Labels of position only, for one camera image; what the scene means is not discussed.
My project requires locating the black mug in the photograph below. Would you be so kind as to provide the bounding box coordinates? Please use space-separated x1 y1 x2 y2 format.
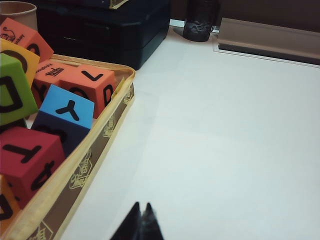
182 0 220 43

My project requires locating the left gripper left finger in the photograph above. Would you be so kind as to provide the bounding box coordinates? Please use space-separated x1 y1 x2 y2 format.
109 201 142 240

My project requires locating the yellow-orange foam block with O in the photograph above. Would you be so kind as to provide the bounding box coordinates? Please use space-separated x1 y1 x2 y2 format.
0 38 41 87

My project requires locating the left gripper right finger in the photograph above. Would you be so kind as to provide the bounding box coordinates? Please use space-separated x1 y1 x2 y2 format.
139 201 165 240

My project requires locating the brown paper cup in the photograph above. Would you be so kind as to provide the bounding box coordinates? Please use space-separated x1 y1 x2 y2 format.
0 1 38 32

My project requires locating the yellow-orange foam block with six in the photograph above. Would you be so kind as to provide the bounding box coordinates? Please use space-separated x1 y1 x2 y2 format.
0 174 21 223

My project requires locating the yellow brown patterned box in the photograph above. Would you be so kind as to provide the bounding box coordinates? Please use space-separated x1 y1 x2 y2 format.
0 53 137 240

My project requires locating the beige tray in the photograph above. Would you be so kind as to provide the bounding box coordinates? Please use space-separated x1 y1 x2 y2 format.
216 16 320 66

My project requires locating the green foam block with D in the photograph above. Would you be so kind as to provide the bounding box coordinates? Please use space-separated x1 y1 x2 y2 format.
0 53 40 126

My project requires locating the brown fabric desk divider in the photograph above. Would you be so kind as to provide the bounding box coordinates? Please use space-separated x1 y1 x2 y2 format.
169 0 320 33

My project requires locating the red foam block with T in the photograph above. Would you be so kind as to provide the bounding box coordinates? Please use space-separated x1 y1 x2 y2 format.
0 125 68 210

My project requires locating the dark blue hard case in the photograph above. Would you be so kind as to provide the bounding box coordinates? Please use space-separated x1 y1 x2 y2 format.
36 0 172 71

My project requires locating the blue foam block with Y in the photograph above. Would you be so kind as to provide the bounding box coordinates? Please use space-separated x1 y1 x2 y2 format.
31 84 96 157

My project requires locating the orange foam block with picture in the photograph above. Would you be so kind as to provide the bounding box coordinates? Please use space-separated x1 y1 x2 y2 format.
31 59 79 109

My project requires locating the yellow box on case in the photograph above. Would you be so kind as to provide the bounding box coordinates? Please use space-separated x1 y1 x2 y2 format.
108 0 132 10

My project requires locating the orange foam block with L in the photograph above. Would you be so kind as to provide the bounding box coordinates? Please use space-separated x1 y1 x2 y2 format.
59 63 118 120

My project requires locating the orange foam block with animal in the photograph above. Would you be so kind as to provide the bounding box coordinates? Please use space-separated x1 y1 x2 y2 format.
0 16 55 63

